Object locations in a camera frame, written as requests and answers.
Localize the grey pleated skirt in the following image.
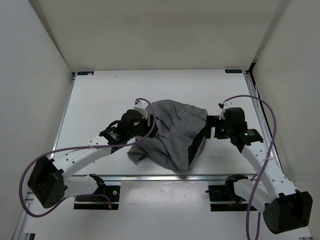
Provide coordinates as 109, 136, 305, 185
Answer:
127, 99, 208, 173

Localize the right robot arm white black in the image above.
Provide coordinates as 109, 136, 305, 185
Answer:
205, 107, 313, 234

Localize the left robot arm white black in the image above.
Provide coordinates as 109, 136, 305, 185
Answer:
27, 107, 158, 209

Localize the right blue corner label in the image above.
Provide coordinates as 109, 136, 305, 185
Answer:
225, 69, 243, 74

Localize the blue corner label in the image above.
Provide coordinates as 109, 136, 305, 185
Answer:
225, 69, 243, 74
76, 71, 95, 76

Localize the left blue corner label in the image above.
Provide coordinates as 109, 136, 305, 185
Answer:
76, 71, 95, 76

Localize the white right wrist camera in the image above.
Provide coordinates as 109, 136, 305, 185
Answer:
218, 101, 233, 120

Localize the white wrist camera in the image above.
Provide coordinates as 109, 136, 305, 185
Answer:
133, 99, 148, 119
218, 101, 233, 120

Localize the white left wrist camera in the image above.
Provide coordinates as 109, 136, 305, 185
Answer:
133, 99, 148, 119

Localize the aluminium table frame rail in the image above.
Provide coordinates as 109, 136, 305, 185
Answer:
243, 71, 284, 173

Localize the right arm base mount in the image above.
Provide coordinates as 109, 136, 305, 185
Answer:
205, 174, 248, 212

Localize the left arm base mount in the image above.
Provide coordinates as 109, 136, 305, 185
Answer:
73, 174, 121, 211

